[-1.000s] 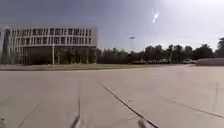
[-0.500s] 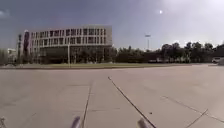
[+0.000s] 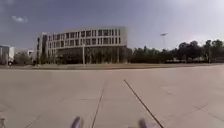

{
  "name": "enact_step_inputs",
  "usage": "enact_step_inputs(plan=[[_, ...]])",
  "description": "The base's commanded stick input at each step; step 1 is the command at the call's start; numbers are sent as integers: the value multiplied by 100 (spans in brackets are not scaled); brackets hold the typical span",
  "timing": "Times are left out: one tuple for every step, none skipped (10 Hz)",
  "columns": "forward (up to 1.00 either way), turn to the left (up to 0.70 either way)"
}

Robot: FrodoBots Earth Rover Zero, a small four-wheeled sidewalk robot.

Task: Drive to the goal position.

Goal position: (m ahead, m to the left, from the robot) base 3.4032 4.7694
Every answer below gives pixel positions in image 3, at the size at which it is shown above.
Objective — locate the robot's own part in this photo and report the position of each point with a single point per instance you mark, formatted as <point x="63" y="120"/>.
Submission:
<point x="77" y="123"/>
<point x="142" y="123"/>

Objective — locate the white building with window bands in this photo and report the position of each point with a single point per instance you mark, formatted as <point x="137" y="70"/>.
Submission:
<point x="86" y="41"/>

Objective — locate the grey paved plaza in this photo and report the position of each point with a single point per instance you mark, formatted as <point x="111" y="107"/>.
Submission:
<point x="113" y="90"/>

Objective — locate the row of trees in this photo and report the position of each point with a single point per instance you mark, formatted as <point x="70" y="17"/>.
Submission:
<point x="186" y="53"/>

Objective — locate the floodlight pole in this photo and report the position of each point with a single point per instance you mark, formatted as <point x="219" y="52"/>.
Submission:
<point x="163" y="40"/>

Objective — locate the pale pole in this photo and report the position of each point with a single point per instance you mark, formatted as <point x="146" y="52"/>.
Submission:
<point x="83" y="55"/>

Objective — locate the pale building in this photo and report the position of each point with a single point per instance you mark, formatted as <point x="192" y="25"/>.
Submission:
<point x="5" y="53"/>

